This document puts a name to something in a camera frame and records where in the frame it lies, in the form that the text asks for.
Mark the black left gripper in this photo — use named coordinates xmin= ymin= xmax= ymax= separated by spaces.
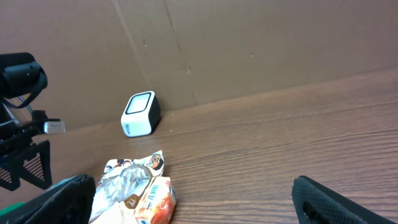
xmin=1 ymin=110 xmax=61 ymax=191

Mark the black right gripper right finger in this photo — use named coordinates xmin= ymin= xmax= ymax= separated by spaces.
xmin=292 ymin=175 xmax=394 ymax=224

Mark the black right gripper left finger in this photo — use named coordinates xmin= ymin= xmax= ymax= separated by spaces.
xmin=1 ymin=174 xmax=96 ymax=224

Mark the clear brown snack bag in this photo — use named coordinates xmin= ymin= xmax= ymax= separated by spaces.
xmin=89 ymin=151 xmax=165 ymax=223

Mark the orange snack packet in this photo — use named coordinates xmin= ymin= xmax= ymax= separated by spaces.
xmin=134 ymin=177 xmax=177 ymax=224

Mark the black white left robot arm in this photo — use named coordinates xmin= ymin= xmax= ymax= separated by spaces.
xmin=1 ymin=52 xmax=65 ymax=191

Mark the white barcode scanner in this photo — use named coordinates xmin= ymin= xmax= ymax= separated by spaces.
xmin=121 ymin=91 xmax=161 ymax=138

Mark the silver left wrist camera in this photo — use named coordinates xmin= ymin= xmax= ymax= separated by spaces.
xmin=43 ymin=121 xmax=66 ymax=134

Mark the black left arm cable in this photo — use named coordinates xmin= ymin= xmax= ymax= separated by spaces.
xmin=17 ymin=95 xmax=35 ymax=116

